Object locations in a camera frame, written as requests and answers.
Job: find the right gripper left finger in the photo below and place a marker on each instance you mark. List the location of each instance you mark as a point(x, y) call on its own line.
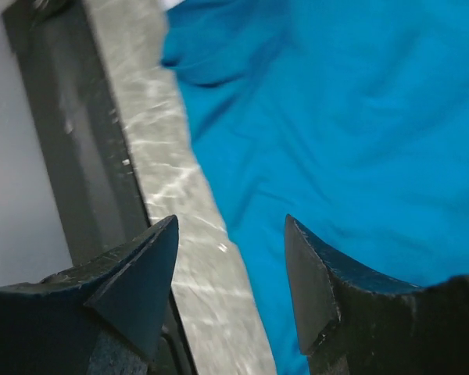
point(51, 327)

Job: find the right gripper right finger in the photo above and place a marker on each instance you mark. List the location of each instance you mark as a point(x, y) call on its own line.
point(352, 319)

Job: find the blue t-shirt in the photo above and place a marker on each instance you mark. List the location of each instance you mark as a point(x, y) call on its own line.
point(351, 116)

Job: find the black base beam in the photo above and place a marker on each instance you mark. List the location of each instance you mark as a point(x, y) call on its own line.
point(89, 167)

